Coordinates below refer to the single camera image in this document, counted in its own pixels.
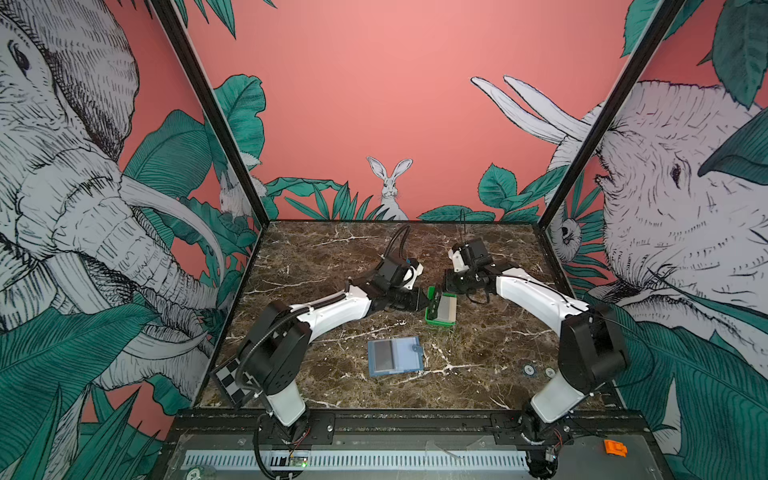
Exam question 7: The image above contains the green plastic card tray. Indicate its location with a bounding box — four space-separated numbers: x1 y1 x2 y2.
425 286 456 328

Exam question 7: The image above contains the blue leather card holder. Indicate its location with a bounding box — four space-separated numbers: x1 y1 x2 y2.
368 336 424 377

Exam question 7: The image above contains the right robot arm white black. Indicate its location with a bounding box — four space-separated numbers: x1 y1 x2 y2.
445 238 631 425

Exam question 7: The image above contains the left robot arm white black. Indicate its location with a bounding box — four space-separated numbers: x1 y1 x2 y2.
234 255 427 428

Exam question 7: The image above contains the black white checkerboard plate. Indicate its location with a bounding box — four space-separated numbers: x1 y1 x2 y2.
210 357 255 409

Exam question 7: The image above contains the orange connector clip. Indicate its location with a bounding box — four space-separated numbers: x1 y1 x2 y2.
603 439 628 458

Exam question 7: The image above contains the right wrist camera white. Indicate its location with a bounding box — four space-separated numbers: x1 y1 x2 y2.
449 245 469 273

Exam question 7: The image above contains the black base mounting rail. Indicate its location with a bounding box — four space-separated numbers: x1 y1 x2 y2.
167 409 647 447

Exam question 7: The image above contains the white slotted cable duct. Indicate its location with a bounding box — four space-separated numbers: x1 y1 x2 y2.
179 450 528 472

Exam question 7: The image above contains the black right frame post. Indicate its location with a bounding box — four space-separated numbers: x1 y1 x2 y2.
537 0 685 230

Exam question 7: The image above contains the black frame post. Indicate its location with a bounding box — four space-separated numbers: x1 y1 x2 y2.
151 0 270 227
537 0 685 230

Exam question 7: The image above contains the black left frame post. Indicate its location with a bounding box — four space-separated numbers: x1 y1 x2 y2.
151 0 270 227

